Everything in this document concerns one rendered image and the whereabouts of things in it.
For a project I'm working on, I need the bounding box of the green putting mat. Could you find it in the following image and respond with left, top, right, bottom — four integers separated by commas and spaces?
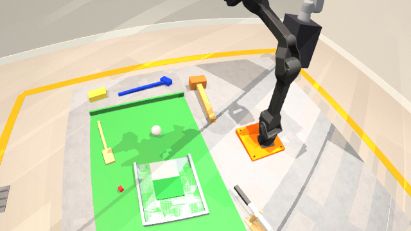
90, 96, 247, 231

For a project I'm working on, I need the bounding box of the blue putter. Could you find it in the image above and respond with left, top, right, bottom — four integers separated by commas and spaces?
118, 76, 172, 96

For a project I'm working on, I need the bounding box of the white ball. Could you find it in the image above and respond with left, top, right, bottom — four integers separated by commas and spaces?
152, 126, 162, 136

